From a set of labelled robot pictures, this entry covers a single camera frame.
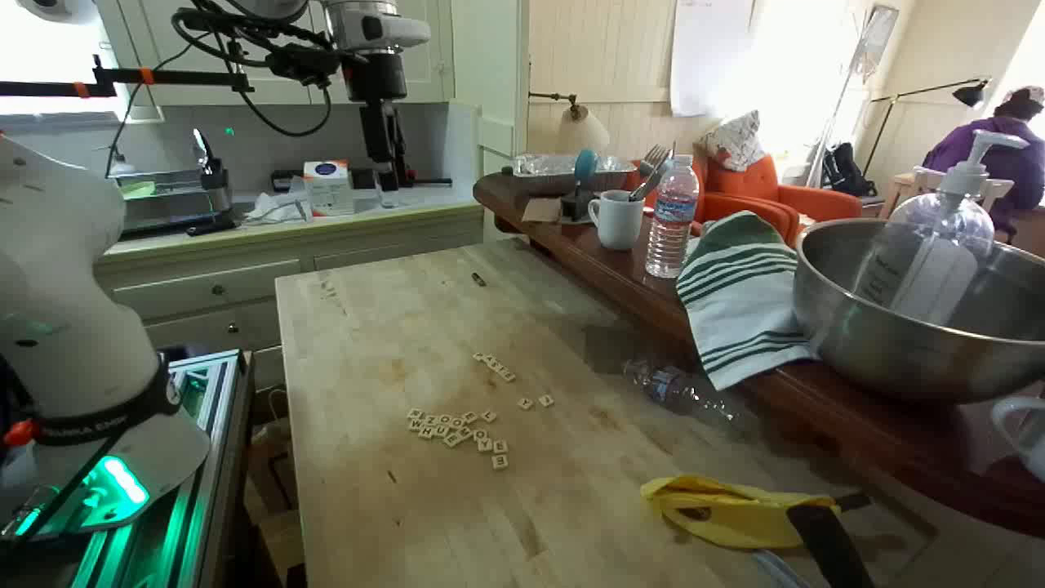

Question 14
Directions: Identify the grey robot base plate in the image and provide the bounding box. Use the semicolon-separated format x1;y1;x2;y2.
35;410;215;538

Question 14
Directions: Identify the black bag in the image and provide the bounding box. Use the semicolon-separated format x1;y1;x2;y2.
821;142;882;198

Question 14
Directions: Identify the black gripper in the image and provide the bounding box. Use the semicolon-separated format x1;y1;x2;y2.
344;46;414;187

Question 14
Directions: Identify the metal kitchen utensil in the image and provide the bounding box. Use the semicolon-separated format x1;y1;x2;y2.
643;145;678;190

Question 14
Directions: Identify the white shade table lamp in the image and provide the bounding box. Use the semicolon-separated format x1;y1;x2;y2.
528;88;614;158

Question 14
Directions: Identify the black block base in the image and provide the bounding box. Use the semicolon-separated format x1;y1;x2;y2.
560;190;597;226

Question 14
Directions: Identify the person in purple top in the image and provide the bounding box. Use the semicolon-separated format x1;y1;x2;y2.
920;86;1045;234

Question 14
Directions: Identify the cream cabinet with drawers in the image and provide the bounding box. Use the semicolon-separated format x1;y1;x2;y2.
96;203;489;354

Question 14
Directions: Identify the black boom rod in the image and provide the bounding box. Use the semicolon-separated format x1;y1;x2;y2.
0;60;344;106

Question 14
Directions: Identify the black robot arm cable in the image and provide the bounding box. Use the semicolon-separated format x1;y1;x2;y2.
171;7;339;142

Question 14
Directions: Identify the clear pump sanitizer bottle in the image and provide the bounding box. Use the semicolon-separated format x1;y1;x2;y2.
853;128;1031;327

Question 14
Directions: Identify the orange armchair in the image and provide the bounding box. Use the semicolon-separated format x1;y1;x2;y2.
692;147;866;245

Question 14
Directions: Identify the black kitchen faucet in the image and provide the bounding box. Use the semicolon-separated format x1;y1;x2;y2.
185;123;232;195

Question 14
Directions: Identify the green striped white towel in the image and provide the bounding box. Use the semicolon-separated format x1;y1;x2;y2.
674;210;821;396

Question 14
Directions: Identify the brown wooden counter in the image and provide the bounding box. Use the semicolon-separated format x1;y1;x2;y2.
472;171;1045;542

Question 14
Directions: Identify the white tub with blue print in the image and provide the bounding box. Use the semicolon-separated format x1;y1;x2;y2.
300;158;361;219

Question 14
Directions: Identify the white mug with handle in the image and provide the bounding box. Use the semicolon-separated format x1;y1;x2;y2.
986;392;1045;482

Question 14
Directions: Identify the brown cardboard sheet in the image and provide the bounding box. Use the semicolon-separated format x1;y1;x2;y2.
520;194;568;228

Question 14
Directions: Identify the black floor lamp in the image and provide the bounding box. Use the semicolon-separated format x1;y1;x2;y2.
860;75;993;180

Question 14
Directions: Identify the yellow plastic object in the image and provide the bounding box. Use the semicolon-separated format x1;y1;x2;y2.
638;471;875;557

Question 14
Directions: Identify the metal spoon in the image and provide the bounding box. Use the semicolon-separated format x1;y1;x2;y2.
629;159;661;206

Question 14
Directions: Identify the white ceramic mug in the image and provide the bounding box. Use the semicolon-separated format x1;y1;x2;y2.
586;187;647;254

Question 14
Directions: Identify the large steel mixing bowl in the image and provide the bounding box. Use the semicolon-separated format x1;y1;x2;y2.
790;217;1045;410

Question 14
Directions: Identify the clear plastic water bottle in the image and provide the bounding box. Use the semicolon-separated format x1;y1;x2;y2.
643;155;701;284

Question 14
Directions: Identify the aluminium rail frame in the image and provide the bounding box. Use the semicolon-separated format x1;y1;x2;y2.
0;346;255;588

